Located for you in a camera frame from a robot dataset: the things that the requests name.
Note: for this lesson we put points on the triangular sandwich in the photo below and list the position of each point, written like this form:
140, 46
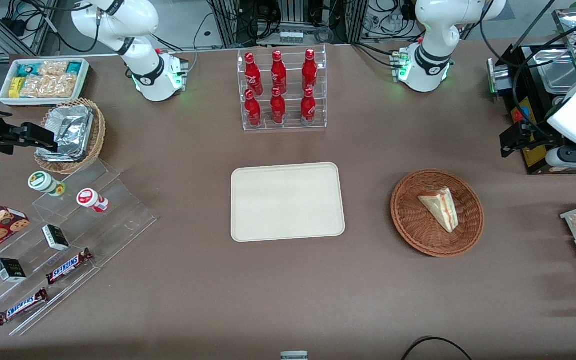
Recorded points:
440, 207

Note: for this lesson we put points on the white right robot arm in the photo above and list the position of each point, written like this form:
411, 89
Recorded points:
143, 30

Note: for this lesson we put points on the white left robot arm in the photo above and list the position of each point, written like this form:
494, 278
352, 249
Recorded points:
435, 30

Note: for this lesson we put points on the light oval wicker basket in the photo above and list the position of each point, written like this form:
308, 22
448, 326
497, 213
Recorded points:
99, 135

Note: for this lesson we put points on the brown round wicker basket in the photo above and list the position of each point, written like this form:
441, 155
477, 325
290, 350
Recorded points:
413, 225

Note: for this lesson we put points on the beige rectangular plastic tray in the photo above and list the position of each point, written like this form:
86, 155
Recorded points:
288, 202

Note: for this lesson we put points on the black countertop appliance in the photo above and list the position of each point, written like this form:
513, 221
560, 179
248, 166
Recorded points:
535, 155

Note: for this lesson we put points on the aluminium foil container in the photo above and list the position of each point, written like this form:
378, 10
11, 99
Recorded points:
70, 130

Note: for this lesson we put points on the green lid yogurt cup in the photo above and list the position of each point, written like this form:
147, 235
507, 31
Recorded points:
42, 181

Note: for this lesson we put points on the yellow snack packet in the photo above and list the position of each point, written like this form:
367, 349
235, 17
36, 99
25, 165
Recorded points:
15, 87

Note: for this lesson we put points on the large clear bag of crackers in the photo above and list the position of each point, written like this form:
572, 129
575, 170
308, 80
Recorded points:
48, 86

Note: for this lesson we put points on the teal snack packet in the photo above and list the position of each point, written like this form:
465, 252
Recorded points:
28, 70

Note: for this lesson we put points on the stainless steel pan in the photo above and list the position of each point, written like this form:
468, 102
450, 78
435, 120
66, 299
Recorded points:
558, 75

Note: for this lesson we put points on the small clear bag of crackers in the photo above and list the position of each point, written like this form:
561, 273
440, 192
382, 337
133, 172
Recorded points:
54, 67

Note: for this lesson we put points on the white rectangular snack bin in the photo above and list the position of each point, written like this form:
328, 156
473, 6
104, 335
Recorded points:
83, 82

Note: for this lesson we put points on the red lid yogurt cup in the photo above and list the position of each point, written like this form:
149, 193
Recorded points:
88, 198

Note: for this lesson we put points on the small black box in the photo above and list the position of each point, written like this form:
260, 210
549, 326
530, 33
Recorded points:
10, 270
55, 238

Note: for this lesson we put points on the clear acrylic stepped shelf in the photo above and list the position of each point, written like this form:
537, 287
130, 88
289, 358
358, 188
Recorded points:
118, 220

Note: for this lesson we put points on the snickers chocolate bar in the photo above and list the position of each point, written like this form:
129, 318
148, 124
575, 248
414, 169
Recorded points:
20, 306
68, 266

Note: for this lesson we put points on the red cola bottle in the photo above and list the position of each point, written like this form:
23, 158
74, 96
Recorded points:
278, 75
278, 109
309, 72
253, 111
308, 109
253, 75

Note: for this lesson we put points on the clear acrylic bottle rack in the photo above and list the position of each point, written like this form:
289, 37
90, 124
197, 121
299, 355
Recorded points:
288, 107

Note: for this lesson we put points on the small grey striped object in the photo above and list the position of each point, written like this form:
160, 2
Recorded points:
294, 355

